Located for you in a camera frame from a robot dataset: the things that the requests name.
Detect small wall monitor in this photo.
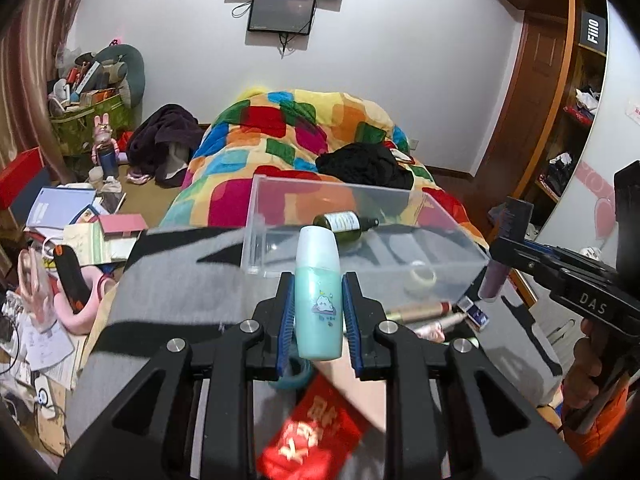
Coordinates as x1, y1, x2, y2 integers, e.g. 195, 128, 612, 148
247, 0, 316, 36

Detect tan roll with red band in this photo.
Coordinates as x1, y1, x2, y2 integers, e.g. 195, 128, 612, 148
386, 302, 451, 324

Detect green glass spray bottle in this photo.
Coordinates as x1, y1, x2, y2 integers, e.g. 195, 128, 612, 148
312, 210, 378, 235

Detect black garment on bed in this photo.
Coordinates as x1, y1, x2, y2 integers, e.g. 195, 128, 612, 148
314, 142, 413, 191

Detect blue notebook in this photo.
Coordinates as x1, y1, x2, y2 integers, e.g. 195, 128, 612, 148
26, 188, 96, 229

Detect dark purple clothes pile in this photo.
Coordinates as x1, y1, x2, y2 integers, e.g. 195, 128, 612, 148
127, 104, 204, 188

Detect red envelope packet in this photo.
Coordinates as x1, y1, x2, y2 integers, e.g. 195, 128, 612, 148
257, 375, 370, 479

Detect white gauze tape roll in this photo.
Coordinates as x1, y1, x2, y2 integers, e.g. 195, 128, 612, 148
404, 260, 437, 297

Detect colourful patchwork duvet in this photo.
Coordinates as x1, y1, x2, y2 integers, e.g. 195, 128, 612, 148
160, 89, 487, 247

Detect grey black blanket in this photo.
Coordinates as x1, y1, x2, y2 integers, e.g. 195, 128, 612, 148
58, 229, 580, 479

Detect blue tape roll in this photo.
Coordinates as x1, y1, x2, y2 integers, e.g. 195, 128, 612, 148
270, 356, 314, 391

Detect pink headphones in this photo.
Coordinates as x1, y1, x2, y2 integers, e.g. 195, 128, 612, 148
53, 266, 116, 336

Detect clear plastic storage bin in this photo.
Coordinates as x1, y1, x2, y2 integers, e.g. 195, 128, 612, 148
241, 176, 488, 310

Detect peach cosmetic tube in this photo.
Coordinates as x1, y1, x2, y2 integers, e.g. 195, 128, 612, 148
314, 353, 386, 432

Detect pink rabbit toy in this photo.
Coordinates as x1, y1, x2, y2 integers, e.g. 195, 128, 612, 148
91, 113, 119, 178

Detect red box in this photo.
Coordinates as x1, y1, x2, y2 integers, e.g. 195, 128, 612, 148
0, 148, 51, 210

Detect grey green neck pillow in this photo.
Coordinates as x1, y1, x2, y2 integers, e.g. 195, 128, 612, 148
96, 44, 145, 108

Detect black Fiio box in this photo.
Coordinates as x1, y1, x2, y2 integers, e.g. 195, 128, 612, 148
578, 11, 606, 55

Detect green storage basket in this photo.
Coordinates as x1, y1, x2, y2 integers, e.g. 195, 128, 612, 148
50, 96, 134, 156

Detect wooden door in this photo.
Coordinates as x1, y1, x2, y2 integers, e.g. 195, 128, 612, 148
476, 14, 566, 204

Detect purple cylinder bottle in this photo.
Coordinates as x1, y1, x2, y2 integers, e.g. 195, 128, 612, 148
478, 259, 511, 300

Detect pink box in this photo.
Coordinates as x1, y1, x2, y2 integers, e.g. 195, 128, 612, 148
99, 214, 148, 237

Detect striped curtain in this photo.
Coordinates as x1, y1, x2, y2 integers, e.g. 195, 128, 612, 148
1, 0, 80, 182

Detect blue Max staples box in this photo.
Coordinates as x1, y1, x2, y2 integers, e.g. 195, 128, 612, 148
457, 296, 489, 332

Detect operator right hand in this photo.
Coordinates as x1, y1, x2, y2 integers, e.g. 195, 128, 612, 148
563, 320, 602, 410

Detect mint green lotion bottle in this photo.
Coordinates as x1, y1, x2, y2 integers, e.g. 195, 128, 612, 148
294, 226, 343, 361

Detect wooden shelf unit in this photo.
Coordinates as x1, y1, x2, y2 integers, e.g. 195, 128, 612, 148
464, 0, 608, 236

